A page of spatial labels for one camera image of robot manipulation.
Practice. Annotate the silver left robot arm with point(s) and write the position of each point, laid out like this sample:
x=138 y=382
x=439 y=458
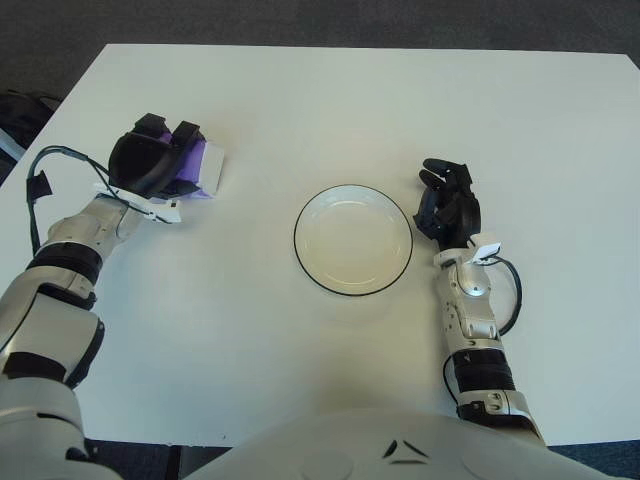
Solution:
x=75 y=230

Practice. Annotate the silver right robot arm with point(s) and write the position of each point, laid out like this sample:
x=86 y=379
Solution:
x=472 y=287

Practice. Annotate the white plate with black rim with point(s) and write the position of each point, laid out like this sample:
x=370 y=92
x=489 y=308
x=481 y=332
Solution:
x=352 y=245

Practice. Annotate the black table leg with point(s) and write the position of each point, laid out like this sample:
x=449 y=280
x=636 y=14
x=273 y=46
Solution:
x=176 y=462

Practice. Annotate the black bag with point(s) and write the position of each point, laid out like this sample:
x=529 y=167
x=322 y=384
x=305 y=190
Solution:
x=20 y=115

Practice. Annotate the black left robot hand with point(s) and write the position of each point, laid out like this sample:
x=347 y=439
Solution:
x=137 y=160

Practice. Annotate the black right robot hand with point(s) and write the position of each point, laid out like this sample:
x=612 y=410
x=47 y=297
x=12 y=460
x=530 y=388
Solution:
x=462 y=215

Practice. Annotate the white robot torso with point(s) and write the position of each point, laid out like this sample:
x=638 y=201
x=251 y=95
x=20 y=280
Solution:
x=400 y=450

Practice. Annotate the purple tissue paper pack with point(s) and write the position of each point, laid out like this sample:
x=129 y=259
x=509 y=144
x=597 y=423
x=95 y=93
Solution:
x=214 y=165

